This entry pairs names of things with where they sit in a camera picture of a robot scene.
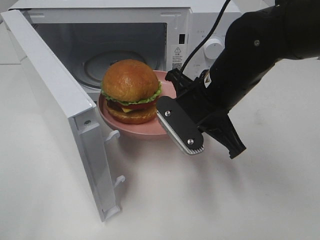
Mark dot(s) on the toy hamburger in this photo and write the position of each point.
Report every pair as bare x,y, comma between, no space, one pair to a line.
130,81

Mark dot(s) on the white microwave door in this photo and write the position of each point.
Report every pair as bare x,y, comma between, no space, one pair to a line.
69,112

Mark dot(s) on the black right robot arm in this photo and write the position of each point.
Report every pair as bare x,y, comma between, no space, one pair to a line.
254,43

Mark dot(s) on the upper white power knob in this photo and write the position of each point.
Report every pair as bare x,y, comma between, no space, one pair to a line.
213,47

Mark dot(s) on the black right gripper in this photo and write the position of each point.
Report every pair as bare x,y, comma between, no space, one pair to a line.
193,109

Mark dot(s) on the pink round plate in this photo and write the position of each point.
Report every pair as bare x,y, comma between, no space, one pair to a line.
138,120

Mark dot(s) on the white microwave oven body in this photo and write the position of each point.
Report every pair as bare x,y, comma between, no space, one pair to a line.
172,31

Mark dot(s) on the glass microwave turntable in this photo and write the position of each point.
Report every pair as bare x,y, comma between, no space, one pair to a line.
93,70

